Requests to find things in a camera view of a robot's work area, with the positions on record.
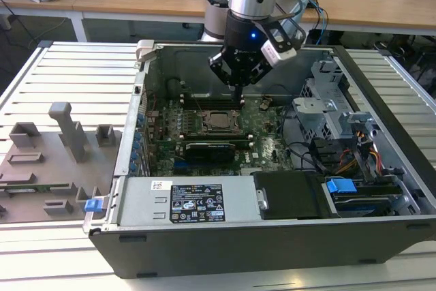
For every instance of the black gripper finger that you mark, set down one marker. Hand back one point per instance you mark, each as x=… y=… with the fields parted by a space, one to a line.
x=260 y=73
x=221 y=66

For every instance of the silver square CPU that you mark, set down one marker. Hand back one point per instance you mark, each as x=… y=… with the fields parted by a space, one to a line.
x=220 y=119

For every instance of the CPU socket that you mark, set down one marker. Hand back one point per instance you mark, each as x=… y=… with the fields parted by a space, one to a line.
x=205 y=129

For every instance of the blue expansion slot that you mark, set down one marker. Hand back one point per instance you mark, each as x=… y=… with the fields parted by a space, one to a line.
x=180 y=169

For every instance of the round coin cell battery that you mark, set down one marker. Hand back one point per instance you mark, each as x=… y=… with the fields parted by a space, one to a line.
x=265 y=104

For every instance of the silver metal drive cage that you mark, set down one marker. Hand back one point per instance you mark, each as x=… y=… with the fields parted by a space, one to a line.
x=316 y=117

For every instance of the green motherboard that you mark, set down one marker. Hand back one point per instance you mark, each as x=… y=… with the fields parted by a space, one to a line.
x=262 y=154

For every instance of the black graphics card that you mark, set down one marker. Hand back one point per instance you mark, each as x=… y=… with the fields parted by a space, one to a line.
x=211 y=153

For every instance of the light wooden desk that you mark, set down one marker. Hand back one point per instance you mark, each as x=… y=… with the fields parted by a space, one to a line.
x=112 y=1

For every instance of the black plastic shroud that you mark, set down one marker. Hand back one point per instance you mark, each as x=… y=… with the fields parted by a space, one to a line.
x=293 y=195

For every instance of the hard disk in blue carrier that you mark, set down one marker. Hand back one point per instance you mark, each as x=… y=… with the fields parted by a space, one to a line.
x=340 y=185

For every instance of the silver power supply with label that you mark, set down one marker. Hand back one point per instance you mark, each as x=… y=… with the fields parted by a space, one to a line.
x=143 y=202

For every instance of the black open PC case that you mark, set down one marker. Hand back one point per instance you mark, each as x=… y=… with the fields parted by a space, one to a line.
x=238 y=253

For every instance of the blue case latch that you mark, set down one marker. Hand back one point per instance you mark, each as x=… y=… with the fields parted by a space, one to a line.
x=92 y=205

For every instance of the grey parts rack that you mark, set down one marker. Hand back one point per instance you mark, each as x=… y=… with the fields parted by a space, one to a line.
x=51 y=168

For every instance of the green RAM stick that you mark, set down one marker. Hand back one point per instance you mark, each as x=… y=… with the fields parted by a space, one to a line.
x=34 y=189

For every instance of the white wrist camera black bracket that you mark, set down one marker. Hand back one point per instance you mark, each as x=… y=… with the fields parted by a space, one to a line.
x=277 y=50

